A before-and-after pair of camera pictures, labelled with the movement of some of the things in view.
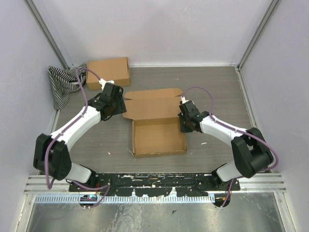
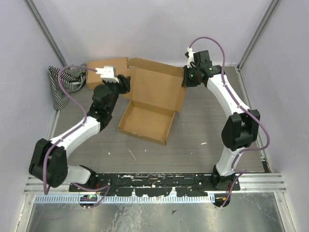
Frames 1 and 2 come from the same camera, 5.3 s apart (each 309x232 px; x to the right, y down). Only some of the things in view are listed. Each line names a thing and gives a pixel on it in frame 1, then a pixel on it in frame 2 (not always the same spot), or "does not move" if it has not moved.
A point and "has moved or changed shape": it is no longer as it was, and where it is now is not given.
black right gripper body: (185, 126) → (191, 79)
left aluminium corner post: (31, 5) does not move
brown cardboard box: (156, 122) has moved or changed shape
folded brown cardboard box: (116, 70) does not move
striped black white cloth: (64, 81) does not move
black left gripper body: (119, 106) → (117, 89)
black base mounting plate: (154, 184) does not move
